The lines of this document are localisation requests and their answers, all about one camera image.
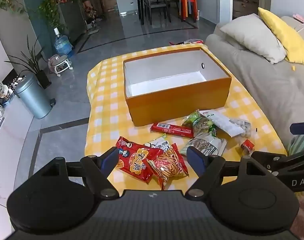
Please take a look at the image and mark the grey sofa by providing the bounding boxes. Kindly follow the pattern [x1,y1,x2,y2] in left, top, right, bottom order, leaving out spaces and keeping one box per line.
[204,15,304,155]

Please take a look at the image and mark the yellow pillow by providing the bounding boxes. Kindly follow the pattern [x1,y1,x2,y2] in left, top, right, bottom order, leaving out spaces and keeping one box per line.
[257,7,304,64]

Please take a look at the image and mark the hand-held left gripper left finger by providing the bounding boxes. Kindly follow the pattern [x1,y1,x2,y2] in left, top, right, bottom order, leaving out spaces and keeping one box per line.
[39,147,120,198]

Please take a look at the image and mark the red stacked stools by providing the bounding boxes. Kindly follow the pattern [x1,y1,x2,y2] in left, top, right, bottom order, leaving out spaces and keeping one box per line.
[189,0,199,21]

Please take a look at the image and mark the striped green cloth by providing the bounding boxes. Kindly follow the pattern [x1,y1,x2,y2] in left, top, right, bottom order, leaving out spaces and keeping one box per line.
[289,134,304,156]

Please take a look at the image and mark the orange cardboard box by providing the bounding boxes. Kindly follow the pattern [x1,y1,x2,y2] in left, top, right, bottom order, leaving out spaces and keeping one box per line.
[123,46,232,127]

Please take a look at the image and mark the red chip packet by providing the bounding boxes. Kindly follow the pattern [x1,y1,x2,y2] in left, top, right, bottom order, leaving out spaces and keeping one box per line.
[116,136,164,183]

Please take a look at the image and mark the cluttered open shelf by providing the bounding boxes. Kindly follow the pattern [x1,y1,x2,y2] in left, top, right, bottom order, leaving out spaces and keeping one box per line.
[83,0,97,28]

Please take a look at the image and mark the grey pillow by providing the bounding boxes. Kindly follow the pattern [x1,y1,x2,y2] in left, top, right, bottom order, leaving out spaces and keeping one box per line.
[219,14,287,64]

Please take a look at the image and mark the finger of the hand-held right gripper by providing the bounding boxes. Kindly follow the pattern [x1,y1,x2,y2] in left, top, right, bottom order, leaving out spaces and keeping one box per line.
[251,151,287,172]
[289,122,304,135]

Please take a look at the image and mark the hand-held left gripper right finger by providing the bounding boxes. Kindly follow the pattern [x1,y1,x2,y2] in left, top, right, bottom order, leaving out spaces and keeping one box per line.
[186,145,274,198]

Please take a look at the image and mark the grey white seed packet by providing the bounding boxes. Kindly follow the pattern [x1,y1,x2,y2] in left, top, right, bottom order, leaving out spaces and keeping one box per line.
[179,137,228,157]

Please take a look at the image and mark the green pea snack packet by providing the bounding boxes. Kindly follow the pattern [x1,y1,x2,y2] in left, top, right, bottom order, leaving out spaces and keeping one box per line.
[181,109,217,138]

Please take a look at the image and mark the long red snack bar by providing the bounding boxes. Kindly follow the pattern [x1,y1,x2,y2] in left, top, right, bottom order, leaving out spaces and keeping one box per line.
[150,122,194,138]

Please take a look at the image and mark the black basket with red wrappers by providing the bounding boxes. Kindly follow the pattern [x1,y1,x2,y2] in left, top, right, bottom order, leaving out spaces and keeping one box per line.
[169,38,205,46]

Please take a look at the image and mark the blue water bottle with pump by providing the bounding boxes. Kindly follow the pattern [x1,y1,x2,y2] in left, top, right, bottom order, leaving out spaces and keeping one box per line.
[53,27,74,55]

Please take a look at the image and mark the yellow checked tablecloth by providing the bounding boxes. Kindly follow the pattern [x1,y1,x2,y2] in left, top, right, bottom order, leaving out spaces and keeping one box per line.
[84,42,289,190]

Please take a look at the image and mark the small wheeled stool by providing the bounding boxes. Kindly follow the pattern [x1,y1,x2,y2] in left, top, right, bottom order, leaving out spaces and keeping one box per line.
[47,54,74,77]

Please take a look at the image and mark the trailing green plant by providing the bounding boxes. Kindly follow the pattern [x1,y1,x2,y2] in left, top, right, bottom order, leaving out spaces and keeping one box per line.
[37,0,67,30]

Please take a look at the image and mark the orange stacked stools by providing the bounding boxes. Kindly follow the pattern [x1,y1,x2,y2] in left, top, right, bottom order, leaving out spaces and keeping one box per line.
[179,0,190,21]

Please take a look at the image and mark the clear packet of white balls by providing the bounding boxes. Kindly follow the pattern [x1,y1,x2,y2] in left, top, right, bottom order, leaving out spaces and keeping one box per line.
[229,118,252,138]

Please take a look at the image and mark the white yellow snack packet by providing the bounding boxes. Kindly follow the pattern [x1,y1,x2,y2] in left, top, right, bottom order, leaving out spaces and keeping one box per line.
[144,134,170,152]

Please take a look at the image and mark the white low console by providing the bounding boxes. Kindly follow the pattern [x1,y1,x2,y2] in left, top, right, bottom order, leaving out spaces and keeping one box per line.
[0,95,40,230]

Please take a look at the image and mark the grey cabinet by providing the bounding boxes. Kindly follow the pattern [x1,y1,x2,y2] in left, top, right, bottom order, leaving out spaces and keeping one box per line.
[57,0,89,45]

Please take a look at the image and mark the potted plant with long leaves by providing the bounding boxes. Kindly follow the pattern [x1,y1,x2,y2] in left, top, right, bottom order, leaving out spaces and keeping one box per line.
[4,35,52,89]

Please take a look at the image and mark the grey pedal bin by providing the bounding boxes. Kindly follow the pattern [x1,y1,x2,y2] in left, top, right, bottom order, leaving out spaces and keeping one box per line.
[14,74,56,120]

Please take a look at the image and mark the small red label clear packet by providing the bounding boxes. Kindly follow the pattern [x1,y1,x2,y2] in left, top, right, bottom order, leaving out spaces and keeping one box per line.
[239,139,255,155]

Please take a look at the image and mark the orange stick snack packet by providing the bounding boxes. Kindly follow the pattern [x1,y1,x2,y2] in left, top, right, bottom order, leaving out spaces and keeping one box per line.
[145,143,190,190]

